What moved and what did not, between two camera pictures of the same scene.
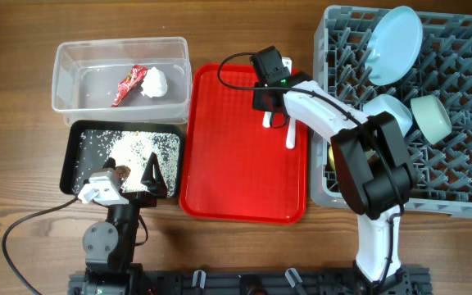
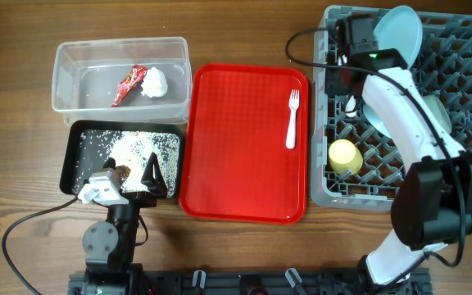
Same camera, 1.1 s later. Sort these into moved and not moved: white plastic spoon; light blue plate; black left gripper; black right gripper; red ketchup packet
Moved: white plastic spoon; black right gripper
Not moved: red ketchup packet; light blue plate; black left gripper
